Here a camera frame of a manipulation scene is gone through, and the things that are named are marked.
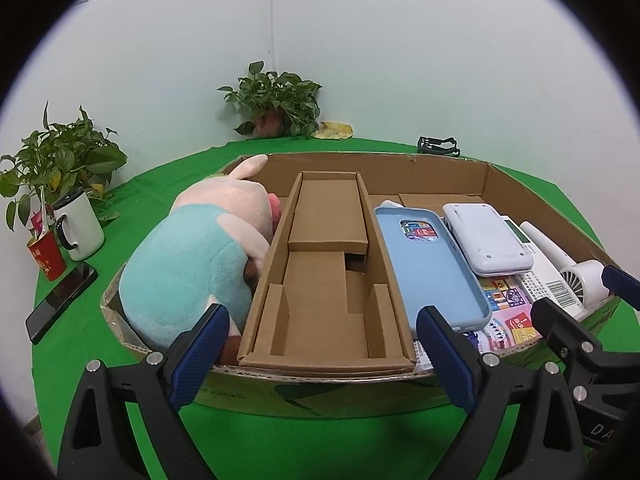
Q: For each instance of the long white carton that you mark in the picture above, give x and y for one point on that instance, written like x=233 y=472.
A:
x=550 y=285

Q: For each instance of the white handheld fan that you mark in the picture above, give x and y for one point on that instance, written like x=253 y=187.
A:
x=585 y=275

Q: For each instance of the small white crumpled item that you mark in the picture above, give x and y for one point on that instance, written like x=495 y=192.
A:
x=391 y=204

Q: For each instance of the white rectangular electronic device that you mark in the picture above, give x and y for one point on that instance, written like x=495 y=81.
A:
x=485 y=240

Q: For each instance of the light blue phone case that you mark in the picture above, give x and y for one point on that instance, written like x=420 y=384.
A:
x=430 y=280

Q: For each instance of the pink pig plush toy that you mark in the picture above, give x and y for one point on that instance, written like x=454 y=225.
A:
x=190 y=270

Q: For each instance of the potted plant in brown pot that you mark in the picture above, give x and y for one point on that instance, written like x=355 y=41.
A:
x=275 y=92

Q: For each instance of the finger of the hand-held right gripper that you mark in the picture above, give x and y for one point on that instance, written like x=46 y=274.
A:
x=620 y=282
x=560 y=325

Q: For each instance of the yellow dried leaf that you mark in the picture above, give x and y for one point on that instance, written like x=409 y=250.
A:
x=334 y=131

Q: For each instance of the black smartphone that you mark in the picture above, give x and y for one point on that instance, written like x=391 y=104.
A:
x=62 y=300

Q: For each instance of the narrow cardboard tray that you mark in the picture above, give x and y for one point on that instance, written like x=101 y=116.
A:
x=325 y=290

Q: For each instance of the large cardboard box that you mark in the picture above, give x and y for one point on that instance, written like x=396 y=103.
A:
x=320 y=395

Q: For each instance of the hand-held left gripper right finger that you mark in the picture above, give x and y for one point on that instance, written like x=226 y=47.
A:
x=447 y=360

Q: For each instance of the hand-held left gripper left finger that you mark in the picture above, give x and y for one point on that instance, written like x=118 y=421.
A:
x=200 y=355

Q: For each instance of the large potted green plant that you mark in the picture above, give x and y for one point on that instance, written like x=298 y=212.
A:
x=60 y=155

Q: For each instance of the red paper cup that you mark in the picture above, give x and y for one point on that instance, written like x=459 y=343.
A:
x=47 y=257

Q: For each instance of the colourful board game box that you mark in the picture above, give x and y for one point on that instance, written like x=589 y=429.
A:
x=505 y=305

